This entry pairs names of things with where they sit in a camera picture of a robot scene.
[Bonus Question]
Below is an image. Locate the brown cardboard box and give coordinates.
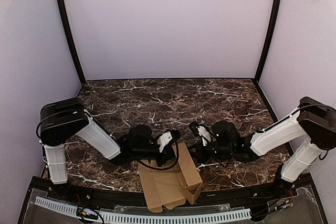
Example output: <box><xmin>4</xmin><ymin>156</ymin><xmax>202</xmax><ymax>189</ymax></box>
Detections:
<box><xmin>138</xmin><ymin>143</ymin><xmax>203</xmax><ymax>213</ymax></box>

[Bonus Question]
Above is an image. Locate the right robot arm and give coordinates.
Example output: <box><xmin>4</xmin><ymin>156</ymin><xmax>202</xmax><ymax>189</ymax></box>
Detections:
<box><xmin>188</xmin><ymin>97</ymin><xmax>335</xmax><ymax>184</ymax></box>

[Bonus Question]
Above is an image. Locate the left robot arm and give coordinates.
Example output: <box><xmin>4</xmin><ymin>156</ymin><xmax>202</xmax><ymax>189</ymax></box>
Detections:
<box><xmin>36</xmin><ymin>98</ymin><xmax>181</xmax><ymax>185</ymax></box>

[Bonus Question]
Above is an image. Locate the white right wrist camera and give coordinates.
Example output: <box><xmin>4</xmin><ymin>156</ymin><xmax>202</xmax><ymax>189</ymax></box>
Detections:
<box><xmin>189</xmin><ymin>122</ymin><xmax>213</xmax><ymax>146</ymax></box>

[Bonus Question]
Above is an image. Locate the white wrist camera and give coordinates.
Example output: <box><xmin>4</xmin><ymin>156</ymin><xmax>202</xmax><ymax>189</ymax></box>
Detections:
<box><xmin>156</xmin><ymin>130</ymin><xmax>181</xmax><ymax>153</ymax></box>
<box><xmin>189</xmin><ymin>122</ymin><xmax>213</xmax><ymax>146</ymax></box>

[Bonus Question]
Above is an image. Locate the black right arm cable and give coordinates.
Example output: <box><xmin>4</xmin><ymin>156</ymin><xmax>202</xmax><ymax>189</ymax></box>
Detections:
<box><xmin>216</xmin><ymin>155</ymin><xmax>232</xmax><ymax>168</ymax></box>

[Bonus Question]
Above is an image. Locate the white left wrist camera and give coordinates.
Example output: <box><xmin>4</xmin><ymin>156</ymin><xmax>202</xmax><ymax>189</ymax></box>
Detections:
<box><xmin>156</xmin><ymin>130</ymin><xmax>181</xmax><ymax>153</ymax></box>

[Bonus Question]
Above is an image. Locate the black front table rail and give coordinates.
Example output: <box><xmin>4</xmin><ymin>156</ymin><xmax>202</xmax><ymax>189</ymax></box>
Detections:
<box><xmin>30</xmin><ymin>176</ymin><xmax>297</xmax><ymax>212</ymax></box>

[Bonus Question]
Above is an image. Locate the white slotted cable duct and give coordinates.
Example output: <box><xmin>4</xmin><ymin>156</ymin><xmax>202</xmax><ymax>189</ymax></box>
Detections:
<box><xmin>34</xmin><ymin>196</ymin><xmax>251</xmax><ymax>223</ymax></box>

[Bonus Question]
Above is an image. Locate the black right frame post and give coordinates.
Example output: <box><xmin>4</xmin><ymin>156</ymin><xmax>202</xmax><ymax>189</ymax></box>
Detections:
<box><xmin>254</xmin><ymin>0</ymin><xmax>281</xmax><ymax>82</ymax></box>

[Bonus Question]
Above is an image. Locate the black frame post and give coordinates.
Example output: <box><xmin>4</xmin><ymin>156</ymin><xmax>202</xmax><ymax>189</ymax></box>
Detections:
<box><xmin>254</xmin><ymin>0</ymin><xmax>281</xmax><ymax>82</ymax></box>
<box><xmin>57</xmin><ymin>0</ymin><xmax>86</xmax><ymax>85</ymax></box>

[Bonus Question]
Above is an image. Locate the black left frame post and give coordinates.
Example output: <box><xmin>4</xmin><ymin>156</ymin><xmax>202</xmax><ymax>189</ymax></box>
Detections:
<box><xmin>57</xmin><ymin>0</ymin><xmax>86</xmax><ymax>85</ymax></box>

